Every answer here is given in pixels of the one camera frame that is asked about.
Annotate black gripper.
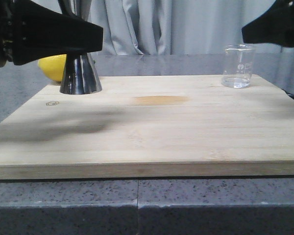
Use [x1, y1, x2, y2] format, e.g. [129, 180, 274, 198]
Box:
[0, 0, 103, 68]

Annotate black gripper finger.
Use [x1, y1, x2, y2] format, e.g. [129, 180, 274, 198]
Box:
[242, 0, 294, 47]

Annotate clear glass beaker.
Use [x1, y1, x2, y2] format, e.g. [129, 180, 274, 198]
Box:
[221, 44, 256, 89]

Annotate steel double jigger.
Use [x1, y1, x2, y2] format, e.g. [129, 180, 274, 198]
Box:
[60, 53, 102, 95]

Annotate yellow lemon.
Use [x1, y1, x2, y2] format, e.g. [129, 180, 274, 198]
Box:
[38, 54, 67, 82]

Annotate grey curtain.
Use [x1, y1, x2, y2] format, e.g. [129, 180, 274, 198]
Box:
[73, 0, 294, 55]

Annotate wooden cutting board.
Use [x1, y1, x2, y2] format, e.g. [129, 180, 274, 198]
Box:
[0, 75, 294, 180]

